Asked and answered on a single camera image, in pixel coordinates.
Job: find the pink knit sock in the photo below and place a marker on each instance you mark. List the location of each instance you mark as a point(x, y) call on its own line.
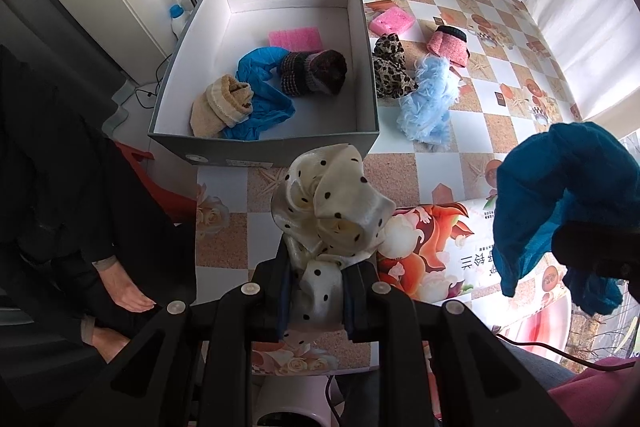
point(450, 47)

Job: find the dark purple knit sock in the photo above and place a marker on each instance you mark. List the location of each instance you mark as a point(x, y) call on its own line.
point(315, 72)

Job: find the teal cloth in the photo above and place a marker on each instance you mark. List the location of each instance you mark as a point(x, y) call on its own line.
point(550, 207)
point(260, 99)

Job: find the white bottle with blue cap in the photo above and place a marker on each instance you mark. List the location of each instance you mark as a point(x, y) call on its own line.
point(177, 22)

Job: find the leopard print scrunchie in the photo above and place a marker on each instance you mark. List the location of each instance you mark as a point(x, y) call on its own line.
point(392, 67)

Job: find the white and orange printed bag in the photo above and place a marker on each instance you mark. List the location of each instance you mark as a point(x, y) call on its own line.
point(435, 247)

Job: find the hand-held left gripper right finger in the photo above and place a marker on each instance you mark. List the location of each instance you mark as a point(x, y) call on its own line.
point(351, 302)

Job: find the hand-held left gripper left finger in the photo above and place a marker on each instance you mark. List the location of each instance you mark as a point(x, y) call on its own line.
point(283, 292)

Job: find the white round stool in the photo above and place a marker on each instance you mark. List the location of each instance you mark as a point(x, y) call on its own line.
point(290, 402)

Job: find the red plastic stool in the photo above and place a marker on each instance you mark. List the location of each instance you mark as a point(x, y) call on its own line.
point(165, 197)

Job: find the grey cardboard box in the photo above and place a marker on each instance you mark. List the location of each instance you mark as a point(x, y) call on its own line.
point(320, 117)

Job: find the pink garment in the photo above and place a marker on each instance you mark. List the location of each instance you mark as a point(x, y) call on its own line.
point(595, 394)

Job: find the beige fuzzy sock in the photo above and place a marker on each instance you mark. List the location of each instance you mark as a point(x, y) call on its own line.
point(222, 104)

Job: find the light blue fluffy cloth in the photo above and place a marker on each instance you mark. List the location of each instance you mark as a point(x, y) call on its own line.
point(430, 102)

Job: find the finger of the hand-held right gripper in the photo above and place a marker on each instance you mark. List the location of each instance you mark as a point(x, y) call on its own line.
point(595, 249)

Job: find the person's black trousers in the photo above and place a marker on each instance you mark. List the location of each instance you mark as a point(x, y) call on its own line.
point(60, 207)

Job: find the pink sponge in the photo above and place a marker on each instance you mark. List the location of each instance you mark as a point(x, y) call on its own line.
point(295, 38)
point(392, 19)

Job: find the cream polka dot scrunchie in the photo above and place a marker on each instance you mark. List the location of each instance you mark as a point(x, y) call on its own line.
point(325, 212)

